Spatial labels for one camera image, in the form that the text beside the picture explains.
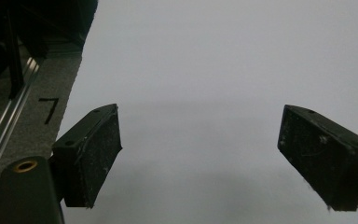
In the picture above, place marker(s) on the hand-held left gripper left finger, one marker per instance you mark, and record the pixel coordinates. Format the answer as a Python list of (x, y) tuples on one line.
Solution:
[(90, 155)]

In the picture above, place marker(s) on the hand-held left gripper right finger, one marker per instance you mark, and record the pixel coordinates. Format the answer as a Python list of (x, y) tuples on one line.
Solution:
[(320, 155)]

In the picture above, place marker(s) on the aluminium floor rail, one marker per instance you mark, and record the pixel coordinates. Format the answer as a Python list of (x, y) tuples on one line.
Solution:
[(9, 118)]

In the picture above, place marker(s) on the black metal stand post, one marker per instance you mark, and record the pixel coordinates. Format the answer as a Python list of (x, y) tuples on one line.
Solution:
[(15, 68)]

